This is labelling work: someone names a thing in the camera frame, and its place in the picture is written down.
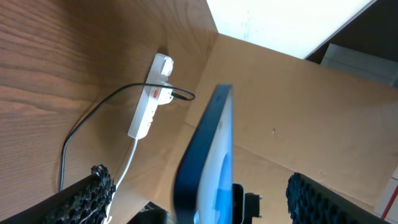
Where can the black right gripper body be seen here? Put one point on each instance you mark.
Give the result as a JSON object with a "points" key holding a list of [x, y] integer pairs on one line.
{"points": [[246, 206]]}

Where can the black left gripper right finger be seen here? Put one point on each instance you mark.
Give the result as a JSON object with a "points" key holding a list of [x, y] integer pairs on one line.
{"points": [[311, 203]]}

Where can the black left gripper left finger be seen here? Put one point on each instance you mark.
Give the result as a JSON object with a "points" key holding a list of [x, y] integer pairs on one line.
{"points": [[83, 202]]}

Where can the blue Samsung Galaxy smartphone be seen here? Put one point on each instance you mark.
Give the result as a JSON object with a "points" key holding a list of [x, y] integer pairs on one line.
{"points": [[203, 184]]}

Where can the white USB charger plug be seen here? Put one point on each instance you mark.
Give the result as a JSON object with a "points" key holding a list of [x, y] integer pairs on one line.
{"points": [[165, 94]]}

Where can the white power strip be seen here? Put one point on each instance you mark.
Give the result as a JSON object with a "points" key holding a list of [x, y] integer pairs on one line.
{"points": [[159, 72]]}

